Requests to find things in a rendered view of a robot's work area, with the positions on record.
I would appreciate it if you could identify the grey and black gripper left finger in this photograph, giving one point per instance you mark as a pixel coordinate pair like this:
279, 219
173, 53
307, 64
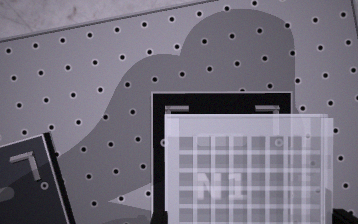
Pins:
159, 216

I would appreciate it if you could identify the white well plate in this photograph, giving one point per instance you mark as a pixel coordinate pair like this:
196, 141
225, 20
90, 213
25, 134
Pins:
248, 168

